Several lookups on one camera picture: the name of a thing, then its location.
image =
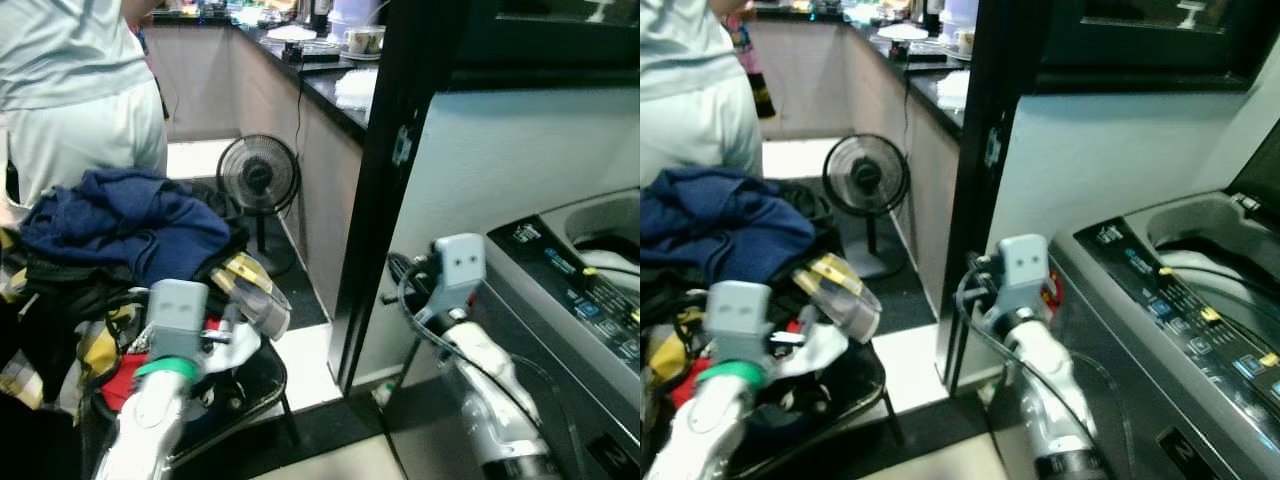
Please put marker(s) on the navy blue garment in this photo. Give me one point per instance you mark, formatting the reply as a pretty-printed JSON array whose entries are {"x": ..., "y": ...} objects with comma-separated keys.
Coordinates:
[
  {"x": 130, "y": 225},
  {"x": 730, "y": 225}
]

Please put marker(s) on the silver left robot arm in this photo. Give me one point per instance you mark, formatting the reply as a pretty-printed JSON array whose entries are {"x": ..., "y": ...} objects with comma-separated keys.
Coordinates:
[
  {"x": 140, "y": 430},
  {"x": 700, "y": 430}
]

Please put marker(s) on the grey top-load washing machine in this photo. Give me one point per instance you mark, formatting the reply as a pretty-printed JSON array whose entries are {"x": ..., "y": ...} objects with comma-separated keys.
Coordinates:
[
  {"x": 1130, "y": 360},
  {"x": 560, "y": 330}
]

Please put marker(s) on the person in light clothes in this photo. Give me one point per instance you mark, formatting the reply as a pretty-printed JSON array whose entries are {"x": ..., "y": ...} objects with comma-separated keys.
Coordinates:
[
  {"x": 70, "y": 90},
  {"x": 690, "y": 90}
]

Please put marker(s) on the white garment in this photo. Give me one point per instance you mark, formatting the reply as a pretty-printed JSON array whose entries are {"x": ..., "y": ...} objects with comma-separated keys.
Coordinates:
[
  {"x": 235, "y": 350},
  {"x": 820, "y": 350}
]

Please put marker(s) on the clear plastic yellow-trimmed bag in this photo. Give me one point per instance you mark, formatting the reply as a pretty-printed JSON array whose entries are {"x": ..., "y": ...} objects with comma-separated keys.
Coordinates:
[
  {"x": 258, "y": 295},
  {"x": 845, "y": 295}
]

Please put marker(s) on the black chair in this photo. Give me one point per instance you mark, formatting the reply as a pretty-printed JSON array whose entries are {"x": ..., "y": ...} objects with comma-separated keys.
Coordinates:
[
  {"x": 245, "y": 395},
  {"x": 840, "y": 400}
]

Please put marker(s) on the red garment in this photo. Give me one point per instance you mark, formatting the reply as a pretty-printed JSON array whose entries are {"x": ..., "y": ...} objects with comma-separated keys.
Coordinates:
[
  {"x": 685, "y": 385},
  {"x": 125, "y": 385}
]

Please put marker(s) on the yellow plaid garment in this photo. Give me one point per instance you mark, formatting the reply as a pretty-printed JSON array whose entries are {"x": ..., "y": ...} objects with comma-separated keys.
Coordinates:
[
  {"x": 25, "y": 375},
  {"x": 668, "y": 355}
]

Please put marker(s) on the black garment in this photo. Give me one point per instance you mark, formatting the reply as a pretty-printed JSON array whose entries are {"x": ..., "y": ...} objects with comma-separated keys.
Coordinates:
[
  {"x": 665, "y": 300},
  {"x": 60, "y": 310}
]

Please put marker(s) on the small grey door fitting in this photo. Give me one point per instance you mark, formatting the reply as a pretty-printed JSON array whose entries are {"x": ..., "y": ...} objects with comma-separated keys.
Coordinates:
[
  {"x": 403, "y": 146},
  {"x": 994, "y": 147}
]

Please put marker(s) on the black-topped kitchen counter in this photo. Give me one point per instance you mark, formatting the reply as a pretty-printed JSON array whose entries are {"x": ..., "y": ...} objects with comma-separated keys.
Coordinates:
[
  {"x": 260, "y": 100},
  {"x": 930, "y": 150}
]

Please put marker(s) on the black standing fan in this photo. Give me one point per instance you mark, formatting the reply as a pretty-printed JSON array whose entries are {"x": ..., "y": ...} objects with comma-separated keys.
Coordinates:
[
  {"x": 258, "y": 175},
  {"x": 866, "y": 175}
]

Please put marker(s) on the white folded cloth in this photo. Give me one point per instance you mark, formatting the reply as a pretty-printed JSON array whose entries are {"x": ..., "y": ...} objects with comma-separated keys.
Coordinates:
[
  {"x": 954, "y": 90},
  {"x": 357, "y": 90}
]

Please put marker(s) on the patterned white cup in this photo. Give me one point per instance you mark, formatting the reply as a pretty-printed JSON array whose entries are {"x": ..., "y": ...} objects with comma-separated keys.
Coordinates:
[
  {"x": 966, "y": 42},
  {"x": 364, "y": 41}
]

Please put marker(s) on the white plate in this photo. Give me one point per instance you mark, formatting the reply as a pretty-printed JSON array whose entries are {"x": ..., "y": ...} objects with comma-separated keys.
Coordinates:
[
  {"x": 902, "y": 31},
  {"x": 292, "y": 34}
]

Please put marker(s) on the white jar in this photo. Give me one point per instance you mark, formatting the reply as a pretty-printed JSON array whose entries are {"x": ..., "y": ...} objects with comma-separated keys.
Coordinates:
[
  {"x": 355, "y": 14},
  {"x": 960, "y": 13}
]

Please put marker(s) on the dark framed window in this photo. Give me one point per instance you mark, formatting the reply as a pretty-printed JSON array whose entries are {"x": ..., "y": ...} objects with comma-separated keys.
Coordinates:
[
  {"x": 1150, "y": 45},
  {"x": 550, "y": 40}
]

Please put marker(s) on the dark bottle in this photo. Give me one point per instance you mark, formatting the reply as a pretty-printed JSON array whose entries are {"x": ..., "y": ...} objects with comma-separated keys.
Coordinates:
[
  {"x": 929, "y": 11},
  {"x": 317, "y": 13}
]

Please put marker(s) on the pink and black bottle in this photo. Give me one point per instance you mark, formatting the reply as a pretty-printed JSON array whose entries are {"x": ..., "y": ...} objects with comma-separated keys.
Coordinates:
[{"x": 755, "y": 70}]

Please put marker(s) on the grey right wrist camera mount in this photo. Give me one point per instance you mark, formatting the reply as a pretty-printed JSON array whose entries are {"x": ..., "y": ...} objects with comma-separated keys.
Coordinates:
[
  {"x": 460, "y": 265},
  {"x": 1023, "y": 268}
]

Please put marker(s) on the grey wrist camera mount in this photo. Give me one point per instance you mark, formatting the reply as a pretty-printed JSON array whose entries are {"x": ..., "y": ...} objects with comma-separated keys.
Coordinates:
[
  {"x": 178, "y": 315},
  {"x": 460, "y": 265},
  {"x": 1023, "y": 268},
  {"x": 738, "y": 318}
]

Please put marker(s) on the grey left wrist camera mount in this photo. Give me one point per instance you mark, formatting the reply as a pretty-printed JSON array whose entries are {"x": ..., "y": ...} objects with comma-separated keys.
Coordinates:
[
  {"x": 738, "y": 318},
  {"x": 178, "y": 315}
]

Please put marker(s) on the black door frame post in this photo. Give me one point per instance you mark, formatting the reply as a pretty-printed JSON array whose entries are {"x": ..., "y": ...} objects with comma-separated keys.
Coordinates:
[
  {"x": 385, "y": 200},
  {"x": 985, "y": 220}
]

